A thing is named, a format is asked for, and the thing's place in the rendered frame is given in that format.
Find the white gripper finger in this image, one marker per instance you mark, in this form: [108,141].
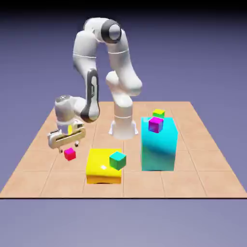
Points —
[77,143]
[61,150]

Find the large yellow box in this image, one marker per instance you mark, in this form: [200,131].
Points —
[103,166]

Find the small red cube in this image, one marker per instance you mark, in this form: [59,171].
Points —
[69,154]

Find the small magenta cube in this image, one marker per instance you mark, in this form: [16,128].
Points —
[156,124]

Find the small green cube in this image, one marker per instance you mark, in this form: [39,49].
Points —
[117,160]

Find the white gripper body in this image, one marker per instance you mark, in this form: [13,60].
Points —
[66,138]

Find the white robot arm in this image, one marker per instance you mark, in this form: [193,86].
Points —
[123,63]

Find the small yellow-green cube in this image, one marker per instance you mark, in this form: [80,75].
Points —
[159,113]

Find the large cyan box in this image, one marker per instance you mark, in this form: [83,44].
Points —
[159,146]

